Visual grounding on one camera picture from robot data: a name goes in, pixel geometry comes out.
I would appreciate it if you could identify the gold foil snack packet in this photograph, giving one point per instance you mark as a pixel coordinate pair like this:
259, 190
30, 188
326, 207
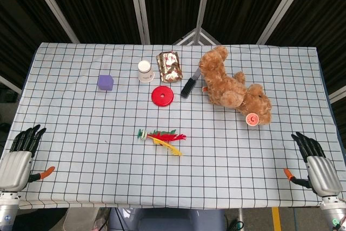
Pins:
169, 66

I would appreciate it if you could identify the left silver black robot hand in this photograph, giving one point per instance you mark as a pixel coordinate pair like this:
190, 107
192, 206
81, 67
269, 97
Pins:
14, 167

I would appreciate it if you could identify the blue checked tablecloth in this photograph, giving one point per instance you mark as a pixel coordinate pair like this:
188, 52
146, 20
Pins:
81, 133

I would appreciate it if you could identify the brown plush teddy bear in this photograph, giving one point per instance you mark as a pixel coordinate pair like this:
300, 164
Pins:
227, 79

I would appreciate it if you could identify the yellow floor tape strip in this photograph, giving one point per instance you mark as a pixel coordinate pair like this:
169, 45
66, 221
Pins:
276, 218

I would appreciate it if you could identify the grey triangular frame foot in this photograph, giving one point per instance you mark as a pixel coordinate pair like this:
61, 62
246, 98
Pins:
198, 37

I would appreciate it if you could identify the grey metal frame post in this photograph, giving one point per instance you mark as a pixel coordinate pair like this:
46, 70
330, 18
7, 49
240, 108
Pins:
286, 6
201, 3
52, 6
139, 6

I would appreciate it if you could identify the grey black bristle brush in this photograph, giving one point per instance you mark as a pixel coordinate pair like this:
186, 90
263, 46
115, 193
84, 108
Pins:
188, 87

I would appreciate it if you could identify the grey blue robot torso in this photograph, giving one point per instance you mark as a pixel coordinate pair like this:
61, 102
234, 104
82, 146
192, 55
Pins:
167, 220

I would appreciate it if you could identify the red plastic disc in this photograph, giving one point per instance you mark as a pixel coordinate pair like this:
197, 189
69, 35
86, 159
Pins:
162, 98

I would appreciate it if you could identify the purple foam cube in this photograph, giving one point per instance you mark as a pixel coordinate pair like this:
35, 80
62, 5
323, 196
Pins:
105, 82

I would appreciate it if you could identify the white paper cup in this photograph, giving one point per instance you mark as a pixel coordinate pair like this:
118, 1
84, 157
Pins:
145, 72

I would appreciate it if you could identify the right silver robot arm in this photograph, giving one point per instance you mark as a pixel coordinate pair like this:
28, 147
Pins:
333, 212

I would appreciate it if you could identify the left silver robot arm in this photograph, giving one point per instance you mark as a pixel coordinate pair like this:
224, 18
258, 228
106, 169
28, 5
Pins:
8, 210

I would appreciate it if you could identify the colourful feather shuttlecock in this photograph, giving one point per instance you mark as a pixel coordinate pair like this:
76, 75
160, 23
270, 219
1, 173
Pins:
162, 137

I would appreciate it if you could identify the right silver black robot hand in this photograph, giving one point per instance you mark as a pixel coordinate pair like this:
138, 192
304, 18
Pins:
323, 172

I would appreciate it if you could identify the grey metal side rail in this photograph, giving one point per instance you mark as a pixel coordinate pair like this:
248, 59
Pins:
10, 84
338, 95

